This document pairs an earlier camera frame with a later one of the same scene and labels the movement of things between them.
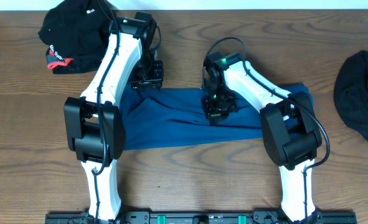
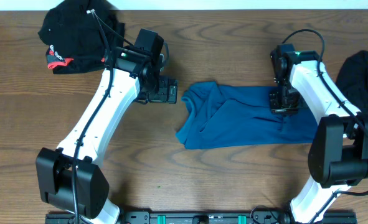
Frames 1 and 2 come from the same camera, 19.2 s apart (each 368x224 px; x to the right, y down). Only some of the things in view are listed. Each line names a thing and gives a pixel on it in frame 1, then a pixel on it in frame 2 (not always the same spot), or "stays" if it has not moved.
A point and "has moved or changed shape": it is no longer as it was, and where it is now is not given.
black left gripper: x=155 y=79 → x=162 y=95
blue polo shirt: x=159 y=117 has moved or changed shape
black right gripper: x=213 y=116 → x=276 y=108
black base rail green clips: x=199 y=217 stays
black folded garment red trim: x=78 y=33 stays
